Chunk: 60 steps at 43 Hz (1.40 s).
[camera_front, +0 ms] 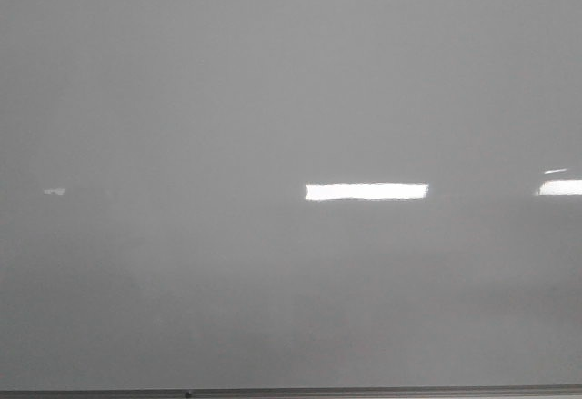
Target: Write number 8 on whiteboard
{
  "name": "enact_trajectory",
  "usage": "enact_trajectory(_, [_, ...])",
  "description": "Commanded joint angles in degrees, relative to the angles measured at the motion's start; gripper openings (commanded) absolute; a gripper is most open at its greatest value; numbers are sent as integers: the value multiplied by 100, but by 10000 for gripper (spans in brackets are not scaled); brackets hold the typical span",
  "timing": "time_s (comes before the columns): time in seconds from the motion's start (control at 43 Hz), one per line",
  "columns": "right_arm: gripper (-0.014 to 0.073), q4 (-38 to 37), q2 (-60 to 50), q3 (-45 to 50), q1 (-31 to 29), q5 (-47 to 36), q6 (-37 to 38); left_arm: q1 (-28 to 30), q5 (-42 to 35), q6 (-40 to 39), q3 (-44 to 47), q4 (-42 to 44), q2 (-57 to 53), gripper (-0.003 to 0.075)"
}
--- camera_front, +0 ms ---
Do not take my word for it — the grey metal whiteboard frame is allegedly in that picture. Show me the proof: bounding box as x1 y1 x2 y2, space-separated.
1 384 581 398

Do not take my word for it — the white glossy whiteboard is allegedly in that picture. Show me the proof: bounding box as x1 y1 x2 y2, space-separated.
1 0 581 390

